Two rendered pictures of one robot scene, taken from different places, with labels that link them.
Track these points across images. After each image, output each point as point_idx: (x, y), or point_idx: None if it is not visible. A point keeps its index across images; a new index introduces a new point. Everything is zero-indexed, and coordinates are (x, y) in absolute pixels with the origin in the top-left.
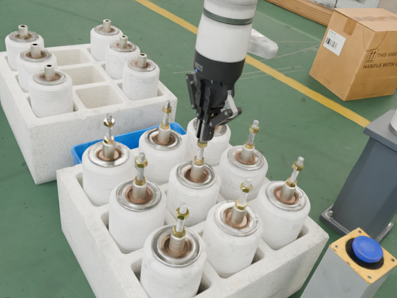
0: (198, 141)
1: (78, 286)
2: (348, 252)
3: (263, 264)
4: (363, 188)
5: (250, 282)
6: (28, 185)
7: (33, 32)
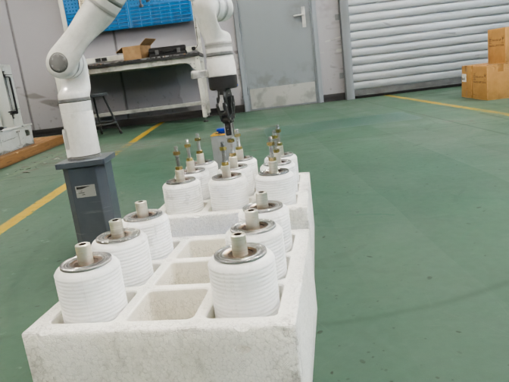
0: (232, 139)
1: (322, 254)
2: None
3: None
4: (113, 201)
5: None
6: (325, 311)
7: (217, 257)
